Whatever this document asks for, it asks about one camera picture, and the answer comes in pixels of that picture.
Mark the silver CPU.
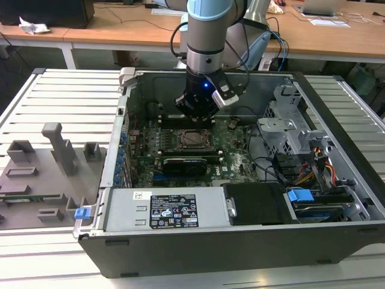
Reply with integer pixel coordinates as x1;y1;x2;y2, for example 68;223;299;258
183;131;208;146

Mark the metal socket cover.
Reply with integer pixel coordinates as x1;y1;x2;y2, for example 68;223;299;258
177;128;215;151

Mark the black RAM slot bank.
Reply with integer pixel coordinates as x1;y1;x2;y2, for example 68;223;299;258
158;115;215;128
156;150;222;164

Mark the black graphics card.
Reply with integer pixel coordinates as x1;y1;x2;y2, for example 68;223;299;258
162;156;208;177

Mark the green motherboard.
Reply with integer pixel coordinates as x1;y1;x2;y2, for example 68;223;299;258
128;116;260;188

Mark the brown cardboard box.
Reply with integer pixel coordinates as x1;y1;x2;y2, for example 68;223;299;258
113;50;140;67

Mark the pale blue teach pendant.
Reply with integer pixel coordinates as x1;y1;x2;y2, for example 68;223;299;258
240;31;272;70

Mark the grey metal drive cage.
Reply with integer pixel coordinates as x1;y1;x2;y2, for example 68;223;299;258
257;85;335;158

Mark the white paper sheet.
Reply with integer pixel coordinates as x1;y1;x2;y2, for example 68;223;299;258
150;8;185;16

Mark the wooden desk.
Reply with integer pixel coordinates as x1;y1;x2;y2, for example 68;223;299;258
0;0;385;64

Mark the black plastic shroud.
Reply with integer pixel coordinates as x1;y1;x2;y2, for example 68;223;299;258
224;182;299;227

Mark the white crumpled object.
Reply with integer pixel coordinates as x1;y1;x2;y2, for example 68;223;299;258
268;0;286;14

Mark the grey power supply unit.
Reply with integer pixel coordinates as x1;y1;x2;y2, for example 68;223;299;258
103;187;230;232

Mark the blue disk carrier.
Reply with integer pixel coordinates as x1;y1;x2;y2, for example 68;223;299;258
287;187;314;211

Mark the black open PC case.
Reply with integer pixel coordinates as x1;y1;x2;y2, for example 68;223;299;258
73;66;385;279

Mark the paper sheet with blue border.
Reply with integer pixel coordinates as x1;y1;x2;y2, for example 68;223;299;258
307;17;352;29

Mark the silver laptop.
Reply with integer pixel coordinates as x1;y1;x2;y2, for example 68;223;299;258
300;0;347;17

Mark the blue case latch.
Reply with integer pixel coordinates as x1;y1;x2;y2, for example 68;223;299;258
74;207;91;221

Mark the hard disk with blue label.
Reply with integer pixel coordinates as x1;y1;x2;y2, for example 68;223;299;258
293;204;345;224

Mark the grey parts rack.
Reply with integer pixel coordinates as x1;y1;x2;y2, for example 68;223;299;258
0;122;108;231

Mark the black box on desk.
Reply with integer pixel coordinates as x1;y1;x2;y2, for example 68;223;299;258
0;0;96;30

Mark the crumpled white paper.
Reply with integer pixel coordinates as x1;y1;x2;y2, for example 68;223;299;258
18;16;52;36

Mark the green RAM stick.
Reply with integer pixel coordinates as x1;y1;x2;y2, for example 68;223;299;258
0;194;61;202

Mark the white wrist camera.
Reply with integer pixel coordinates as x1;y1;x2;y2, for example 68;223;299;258
211;78;241;110

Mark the blue cable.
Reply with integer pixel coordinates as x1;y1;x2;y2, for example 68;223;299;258
269;28;290;72

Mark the yellow and red wire bundle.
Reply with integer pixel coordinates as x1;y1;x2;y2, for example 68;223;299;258
296;161;336;186

